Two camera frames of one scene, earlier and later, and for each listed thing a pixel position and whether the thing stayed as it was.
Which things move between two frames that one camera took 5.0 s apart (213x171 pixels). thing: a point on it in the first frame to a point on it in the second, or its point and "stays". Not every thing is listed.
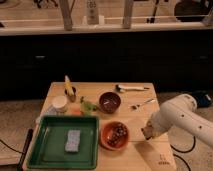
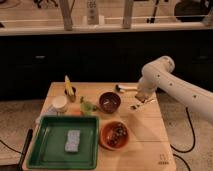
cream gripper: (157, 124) to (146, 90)
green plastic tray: (66, 142) stays
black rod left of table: (30, 132) stays
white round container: (59, 104) stays
